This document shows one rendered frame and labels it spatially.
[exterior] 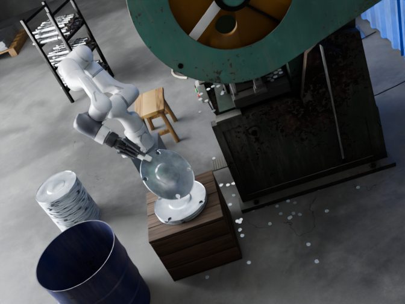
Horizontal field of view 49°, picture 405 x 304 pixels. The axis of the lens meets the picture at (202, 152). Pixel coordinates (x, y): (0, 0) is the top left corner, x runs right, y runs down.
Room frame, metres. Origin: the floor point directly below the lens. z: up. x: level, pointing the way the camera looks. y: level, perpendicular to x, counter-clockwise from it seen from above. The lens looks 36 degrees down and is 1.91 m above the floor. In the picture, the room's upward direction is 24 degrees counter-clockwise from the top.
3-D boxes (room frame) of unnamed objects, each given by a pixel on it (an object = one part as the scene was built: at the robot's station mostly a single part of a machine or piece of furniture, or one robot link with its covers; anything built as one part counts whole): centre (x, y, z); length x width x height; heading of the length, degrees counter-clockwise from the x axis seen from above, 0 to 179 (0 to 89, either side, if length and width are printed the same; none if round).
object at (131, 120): (2.31, 0.34, 0.71); 0.18 x 0.11 x 0.25; 128
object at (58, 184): (2.47, 0.97, 0.35); 0.29 x 0.29 x 0.01
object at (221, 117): (1.88, -0.53, 0.45); 0.92 x 0.12 x 0.90; 81
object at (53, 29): (4.51, 0.81, 0.47); 0.46 x 0.43 x 0.95; 61
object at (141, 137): (2.34, 0.35, 0.52); 0.22 x 0.19 x 0.14; 80
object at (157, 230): (1.80, 0.21, 0.18); 0.40 x 0.38 x 0.35; 83
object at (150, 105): (3.07, 0.22, 0.16); 0.34 x 0.24 x 0.34; 172
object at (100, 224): (1.64, 0.77, 0.24); 0.42 x 0.42 x 0.48
